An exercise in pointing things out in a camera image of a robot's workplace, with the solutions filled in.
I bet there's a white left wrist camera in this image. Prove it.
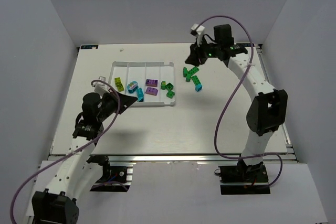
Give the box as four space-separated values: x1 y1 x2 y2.
91 76 111 97

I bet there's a green small lego cube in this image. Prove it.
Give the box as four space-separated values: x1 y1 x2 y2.
165 83 174 91

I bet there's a lime green lego brick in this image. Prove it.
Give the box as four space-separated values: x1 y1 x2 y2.
114 77 122 86

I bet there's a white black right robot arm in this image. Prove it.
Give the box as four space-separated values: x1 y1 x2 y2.
185 24 288 171

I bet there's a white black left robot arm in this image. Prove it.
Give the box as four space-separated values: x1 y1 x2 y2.
31 91 137 223

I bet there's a white divided sorting tray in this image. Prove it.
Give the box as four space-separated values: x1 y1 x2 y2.
108 61 176 107

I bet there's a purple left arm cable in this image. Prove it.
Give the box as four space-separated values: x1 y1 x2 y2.
9 79 129 224

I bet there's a black corner label right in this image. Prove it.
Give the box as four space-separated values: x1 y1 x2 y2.
242 43 254 47

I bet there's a black corner label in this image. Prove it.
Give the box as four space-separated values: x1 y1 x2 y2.
80 45 98 50
242 43 254 47

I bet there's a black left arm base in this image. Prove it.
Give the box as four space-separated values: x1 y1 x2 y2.
87 155 133 193

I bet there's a teal small lego brick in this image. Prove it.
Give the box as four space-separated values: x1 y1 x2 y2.
195 84 203 92

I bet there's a black corner label left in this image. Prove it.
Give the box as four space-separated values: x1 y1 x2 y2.
80 45 98 50

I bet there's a teal long lego brick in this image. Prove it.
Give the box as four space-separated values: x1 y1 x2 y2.
136 88 144 99

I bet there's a teal oval flower lego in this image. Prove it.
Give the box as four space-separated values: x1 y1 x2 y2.
127 81 138 93

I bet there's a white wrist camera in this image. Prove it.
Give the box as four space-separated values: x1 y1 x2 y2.
91 76 111 97
190 24 205 47

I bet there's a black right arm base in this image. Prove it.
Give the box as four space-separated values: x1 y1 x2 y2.
214 160 270 195

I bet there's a green lego piece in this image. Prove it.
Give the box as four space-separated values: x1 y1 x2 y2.
161 81 166 90

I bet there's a purple arch lego brick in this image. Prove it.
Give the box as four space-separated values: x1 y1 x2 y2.
145 87 158 96

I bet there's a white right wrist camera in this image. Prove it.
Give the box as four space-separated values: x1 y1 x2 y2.
190 24 205 47

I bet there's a green slanted lego brick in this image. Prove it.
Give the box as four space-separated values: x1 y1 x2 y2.
183 67 188 78

